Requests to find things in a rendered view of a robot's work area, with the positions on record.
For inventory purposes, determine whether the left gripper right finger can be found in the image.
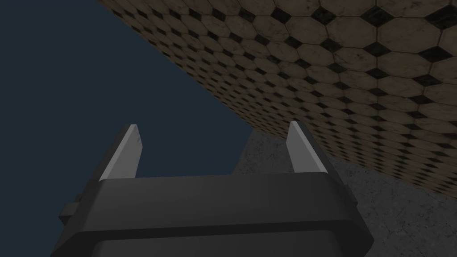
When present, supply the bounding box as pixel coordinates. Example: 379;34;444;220
286;120;336;174

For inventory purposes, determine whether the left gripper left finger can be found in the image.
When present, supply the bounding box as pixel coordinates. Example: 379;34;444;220
93;124;143;182

